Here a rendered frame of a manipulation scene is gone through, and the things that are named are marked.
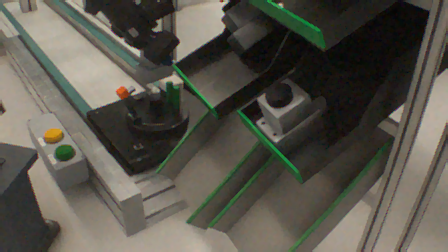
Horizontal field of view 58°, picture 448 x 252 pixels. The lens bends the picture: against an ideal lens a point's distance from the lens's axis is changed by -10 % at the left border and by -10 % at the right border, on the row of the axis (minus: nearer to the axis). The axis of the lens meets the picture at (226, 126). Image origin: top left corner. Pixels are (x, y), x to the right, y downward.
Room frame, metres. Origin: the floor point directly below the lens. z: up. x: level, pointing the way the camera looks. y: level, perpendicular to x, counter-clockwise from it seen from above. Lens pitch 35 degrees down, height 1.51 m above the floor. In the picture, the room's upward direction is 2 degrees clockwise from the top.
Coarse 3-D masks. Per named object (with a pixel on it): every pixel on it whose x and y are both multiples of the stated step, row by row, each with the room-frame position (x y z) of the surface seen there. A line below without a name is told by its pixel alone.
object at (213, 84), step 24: (240, 0) 0.63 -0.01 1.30; (216, 48) 0.61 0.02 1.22; (264, 48) 0.58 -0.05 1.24; (288, 48) 0.52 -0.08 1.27; (192, 72) 0.58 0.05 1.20; (216, 72) 0.56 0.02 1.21; (240, 72) 0.54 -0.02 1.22; (264, 72) 0.50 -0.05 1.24; (216, 96) 0.51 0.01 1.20; (240, 96) 0.48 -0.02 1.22
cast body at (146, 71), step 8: (144, 48) 0.79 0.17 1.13; (136, 64) 0.78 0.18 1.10; (144, 64) 0.77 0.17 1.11; (152, 64) 0.76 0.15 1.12; (160, 64) 0.77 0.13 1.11; (136, 72) 0.77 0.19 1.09; (144, 72) 0.75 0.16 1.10; (152, 72) 0.75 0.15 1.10; (160, 72) 0.77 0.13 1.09; (168, 72) 0.78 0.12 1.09; (144, 80) 0.75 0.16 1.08; (152, 80) 0.75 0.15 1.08
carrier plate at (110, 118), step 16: (192, 96) 0.88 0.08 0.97; (96, 112) 0.79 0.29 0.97; (112, 112) 0.80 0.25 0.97; (192, 112) 0.81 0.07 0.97; (96, 128) 0.75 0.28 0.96; (112, 128) 0.74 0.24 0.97; (112, 144) 0.69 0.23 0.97; (128, 144) 0.69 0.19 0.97; (144, 144) 0.69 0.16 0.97; (160, 144) 0.69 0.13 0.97; (176, 144) 0.69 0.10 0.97; (128, 160) 0.64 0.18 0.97; (144, 160) 0.64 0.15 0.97; (160, 160) 0.65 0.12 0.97
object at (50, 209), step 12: (0, 120) 0.90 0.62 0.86; (12, 120) 0.91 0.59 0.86; (0, 132) 0.85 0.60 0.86; (12, 132) 0.85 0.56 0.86; (12, 144) 0.80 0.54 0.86; (24, 144) 0.81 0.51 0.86; (36, 168) 0.72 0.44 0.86; (36, 180) 0.68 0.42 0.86; (36, 192) 0.64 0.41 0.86; (48, 192) 0.64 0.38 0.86; (48, 204) 0.61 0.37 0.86; (48, 216) 0.57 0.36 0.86; (60, 216) 0.58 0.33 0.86; (60, 228) 0.54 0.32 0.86; (72, 228) 0.55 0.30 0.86; (60, 240) 0.51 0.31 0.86; (72, 240) 0.52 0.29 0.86
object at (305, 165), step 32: (352, 32) 0.54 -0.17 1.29; (384, 32) 0.56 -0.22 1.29; (416, 32) 0.54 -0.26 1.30; (320, 64) 0.52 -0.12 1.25; (352, 64) 0.51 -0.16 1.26; (384, 64) 0.49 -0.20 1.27; (352, 96) 0.46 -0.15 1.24; (384, 96) 0.40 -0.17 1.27; (256, 128) 0.42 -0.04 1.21; (352, 128) 0.39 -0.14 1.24; (288, 160) 0.39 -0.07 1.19; (320, 160) 0.36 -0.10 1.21
